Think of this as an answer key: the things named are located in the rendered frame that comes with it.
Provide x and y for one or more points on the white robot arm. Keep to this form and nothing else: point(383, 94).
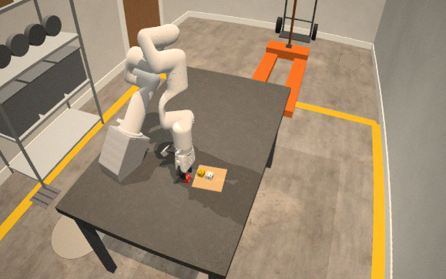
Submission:
point(138, 72)

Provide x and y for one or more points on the peach flat mat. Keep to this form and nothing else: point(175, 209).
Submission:
point(216, 184)

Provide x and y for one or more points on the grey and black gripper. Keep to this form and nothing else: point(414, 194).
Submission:
point(184, 163)

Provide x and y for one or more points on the red die with white pips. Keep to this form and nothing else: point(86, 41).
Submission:
point(188, 178)

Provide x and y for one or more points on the yellow die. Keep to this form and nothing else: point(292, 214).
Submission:
point(201, 173)

